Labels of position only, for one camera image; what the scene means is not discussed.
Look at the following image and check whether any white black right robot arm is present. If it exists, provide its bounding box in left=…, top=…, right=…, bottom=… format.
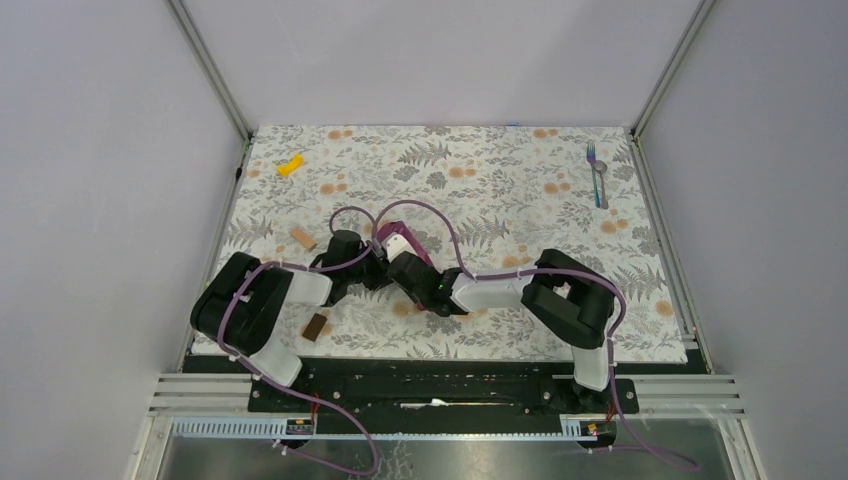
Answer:
left=387, top=249, right=620, bottom=412

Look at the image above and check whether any iridescent fork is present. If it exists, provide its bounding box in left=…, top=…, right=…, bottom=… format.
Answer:
left=586, top=141, right=601, bottom=208

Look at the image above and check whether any brown rectangular block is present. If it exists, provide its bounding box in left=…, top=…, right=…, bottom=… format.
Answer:
left=301, top=313, right=327, bottom=342

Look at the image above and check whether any slotted grey cable duct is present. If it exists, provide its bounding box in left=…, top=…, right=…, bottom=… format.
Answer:
left=173, top=417, right=601, bottom=443

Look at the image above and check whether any floral patterned table mat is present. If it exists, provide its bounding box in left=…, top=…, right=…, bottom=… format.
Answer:
left=218, top=125, right=686, bottom=364

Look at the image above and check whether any silver spoon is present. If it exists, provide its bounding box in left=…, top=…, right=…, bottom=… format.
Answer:
left=594, top=160, right=609, bottom=210

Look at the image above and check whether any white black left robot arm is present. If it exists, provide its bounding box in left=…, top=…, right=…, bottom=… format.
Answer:
left=190, top=230, right=389, bottom=411

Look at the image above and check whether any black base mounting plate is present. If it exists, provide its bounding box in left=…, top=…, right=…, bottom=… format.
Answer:
left=248, top=357, right=641, bottom=435

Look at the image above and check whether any yellow plastic block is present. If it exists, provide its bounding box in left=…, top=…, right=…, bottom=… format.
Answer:
left=277, top=154, right=305, bottom=178

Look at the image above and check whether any purple cloth napkin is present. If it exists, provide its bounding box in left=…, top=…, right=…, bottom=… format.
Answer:
left=376, top=221, right=438, bottom=270

